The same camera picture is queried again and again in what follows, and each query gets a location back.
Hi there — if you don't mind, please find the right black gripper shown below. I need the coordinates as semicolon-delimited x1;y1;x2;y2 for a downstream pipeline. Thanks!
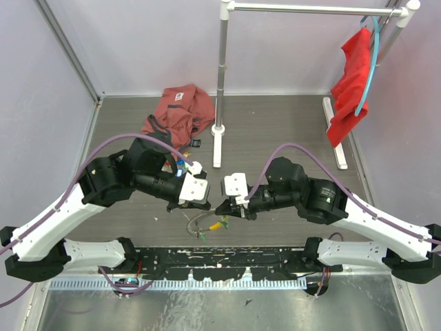
215;183;298;219

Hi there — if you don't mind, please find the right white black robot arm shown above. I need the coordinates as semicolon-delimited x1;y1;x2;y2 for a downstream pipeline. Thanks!
215;157;440;284

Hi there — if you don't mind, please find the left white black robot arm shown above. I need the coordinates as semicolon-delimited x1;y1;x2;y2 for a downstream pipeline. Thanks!
1;136;211;283

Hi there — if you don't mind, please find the blue key tag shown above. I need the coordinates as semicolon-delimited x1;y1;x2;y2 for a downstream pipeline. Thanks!
176;160;187;177

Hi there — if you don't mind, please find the rust red t-shirt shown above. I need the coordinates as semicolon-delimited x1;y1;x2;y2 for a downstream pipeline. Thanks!
141;84;215;152

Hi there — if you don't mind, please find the bright red shirt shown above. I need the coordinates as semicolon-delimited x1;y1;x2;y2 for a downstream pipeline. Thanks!
327;28;371;148

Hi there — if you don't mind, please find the light blue clothes hanger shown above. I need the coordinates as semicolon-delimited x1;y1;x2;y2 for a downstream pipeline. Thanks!
353;15;382;117

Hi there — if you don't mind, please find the white metal clothes rack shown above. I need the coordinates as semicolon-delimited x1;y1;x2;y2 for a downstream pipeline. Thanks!
211;1;421;168

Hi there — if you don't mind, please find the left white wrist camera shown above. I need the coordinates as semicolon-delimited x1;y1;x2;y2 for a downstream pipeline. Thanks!
178;161;209;205

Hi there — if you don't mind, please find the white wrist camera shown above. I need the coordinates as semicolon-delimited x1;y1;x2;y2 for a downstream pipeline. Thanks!
221;172;249;207
178;161;209;205

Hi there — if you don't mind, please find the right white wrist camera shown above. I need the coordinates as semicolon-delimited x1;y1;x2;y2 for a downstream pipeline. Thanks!
221;172;249;207

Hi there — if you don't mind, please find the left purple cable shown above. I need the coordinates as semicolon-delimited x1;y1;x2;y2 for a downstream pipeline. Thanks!
0;133;197;308

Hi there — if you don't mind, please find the black mounting base plate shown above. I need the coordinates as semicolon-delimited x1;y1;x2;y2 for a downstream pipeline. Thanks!
99;246;345;282

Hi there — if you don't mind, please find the grey slotted cable duct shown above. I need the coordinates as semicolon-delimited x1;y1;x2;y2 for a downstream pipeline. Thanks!
49;277;307;291

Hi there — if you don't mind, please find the aluminium frame post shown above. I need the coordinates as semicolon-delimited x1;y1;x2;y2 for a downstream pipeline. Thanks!
34;0;103;103

